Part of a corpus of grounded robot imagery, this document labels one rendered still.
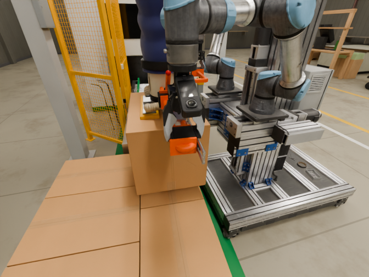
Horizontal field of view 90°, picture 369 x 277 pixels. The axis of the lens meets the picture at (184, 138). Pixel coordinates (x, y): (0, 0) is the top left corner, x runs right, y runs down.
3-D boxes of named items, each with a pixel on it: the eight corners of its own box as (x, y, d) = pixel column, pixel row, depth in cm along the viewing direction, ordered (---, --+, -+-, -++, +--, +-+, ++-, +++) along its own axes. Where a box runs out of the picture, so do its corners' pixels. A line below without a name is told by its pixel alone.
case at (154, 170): (137, 140, 154) (130, 92, 133) (184, 135, 161) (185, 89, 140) (137, 195, 103) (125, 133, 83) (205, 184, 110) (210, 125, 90)
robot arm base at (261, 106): (264, 104, 123) (267, 89, 118) (280, 113, 110) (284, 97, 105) (244, 106, 119) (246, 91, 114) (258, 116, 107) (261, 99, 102)
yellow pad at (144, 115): (140, 98, 123) (140, 90, 120) (156, 97, 125) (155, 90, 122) (140, 120, 94) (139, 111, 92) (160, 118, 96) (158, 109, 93)
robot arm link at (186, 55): (202, 44, 40) (164, 45, 39) (201, 67, 42) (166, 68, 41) (194, 42, 46) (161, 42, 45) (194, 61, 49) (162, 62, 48)
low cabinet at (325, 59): (397, 71, 717) (411, 48, 675) (356, 75, 667) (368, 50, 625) (352, 64, 860) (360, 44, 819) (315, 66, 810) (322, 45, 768)
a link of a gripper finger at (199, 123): (205, 126, 59) (194, 101, 54) (210, 136, 54) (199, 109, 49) (195, 130, 59) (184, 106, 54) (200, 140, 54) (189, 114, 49)
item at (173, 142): (167, 140, 58) (166, 126, 55) (190, 138, 59) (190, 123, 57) (170, 156, 51) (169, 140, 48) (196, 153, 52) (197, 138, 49)
